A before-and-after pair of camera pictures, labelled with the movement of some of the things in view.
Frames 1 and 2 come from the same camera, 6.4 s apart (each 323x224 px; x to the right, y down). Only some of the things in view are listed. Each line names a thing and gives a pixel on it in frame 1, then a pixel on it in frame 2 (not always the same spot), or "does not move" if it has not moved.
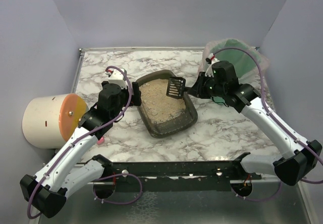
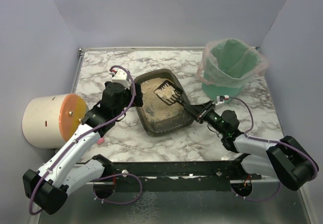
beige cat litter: [160, 107] does not move
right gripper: [198, 85] to [204, 111]
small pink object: [101, 141] does not move
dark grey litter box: [160, 114] does not move
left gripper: [136, 93] does not move
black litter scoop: [176, 87] to [171, 94]
